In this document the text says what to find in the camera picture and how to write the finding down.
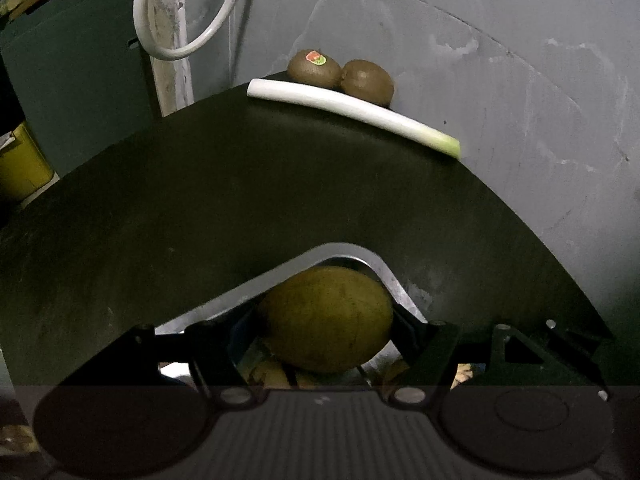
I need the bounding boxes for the yellow container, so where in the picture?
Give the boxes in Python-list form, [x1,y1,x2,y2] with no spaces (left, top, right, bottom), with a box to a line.
[0,122,55,201]

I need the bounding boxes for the brown kiwi with sticker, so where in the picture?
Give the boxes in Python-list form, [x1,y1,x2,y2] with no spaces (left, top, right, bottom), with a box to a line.
[287,49,343,90]

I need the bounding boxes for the white leek stalk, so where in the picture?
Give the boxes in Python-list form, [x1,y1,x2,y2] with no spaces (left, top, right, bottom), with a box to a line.
[247,78,461,158]

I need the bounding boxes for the grey-green cabinet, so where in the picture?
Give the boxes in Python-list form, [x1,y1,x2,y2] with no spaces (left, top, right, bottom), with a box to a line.
[0,0,163,178]

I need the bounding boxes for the worn white post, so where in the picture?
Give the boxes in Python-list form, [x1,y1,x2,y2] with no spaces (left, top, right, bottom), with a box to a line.
[150,0,193,117]

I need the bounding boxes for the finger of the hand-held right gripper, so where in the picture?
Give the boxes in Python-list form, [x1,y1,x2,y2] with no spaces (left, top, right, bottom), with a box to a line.
[544,318,617,403]

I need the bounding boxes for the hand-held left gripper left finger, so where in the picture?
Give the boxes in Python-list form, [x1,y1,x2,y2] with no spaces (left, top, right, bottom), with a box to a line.
[57,309,266,408]

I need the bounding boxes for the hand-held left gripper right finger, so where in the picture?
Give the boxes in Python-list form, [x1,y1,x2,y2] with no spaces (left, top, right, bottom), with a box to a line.
[384,307,598,406]

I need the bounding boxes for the white cable loop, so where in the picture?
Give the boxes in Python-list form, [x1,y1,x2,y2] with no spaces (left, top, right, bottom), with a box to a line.
[134,0,251,61]

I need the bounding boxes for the metal tray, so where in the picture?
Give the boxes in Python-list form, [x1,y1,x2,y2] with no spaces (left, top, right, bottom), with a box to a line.
[152,242,496,391]

